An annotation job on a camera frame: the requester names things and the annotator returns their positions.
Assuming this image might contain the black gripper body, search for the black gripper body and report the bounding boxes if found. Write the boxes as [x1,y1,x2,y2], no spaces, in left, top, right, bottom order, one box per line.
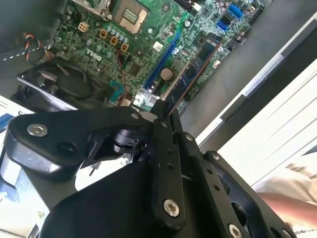
[39,158,223,238]

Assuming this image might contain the RAM stick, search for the RAM stick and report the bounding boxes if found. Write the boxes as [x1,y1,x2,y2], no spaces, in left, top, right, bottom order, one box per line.
[163,33,225,115]

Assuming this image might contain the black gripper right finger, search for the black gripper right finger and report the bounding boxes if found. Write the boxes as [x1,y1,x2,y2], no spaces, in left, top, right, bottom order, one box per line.
[170,108,298,238]

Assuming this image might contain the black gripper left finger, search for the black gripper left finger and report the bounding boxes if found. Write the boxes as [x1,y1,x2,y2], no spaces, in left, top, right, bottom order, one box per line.
[0,99,187,233]

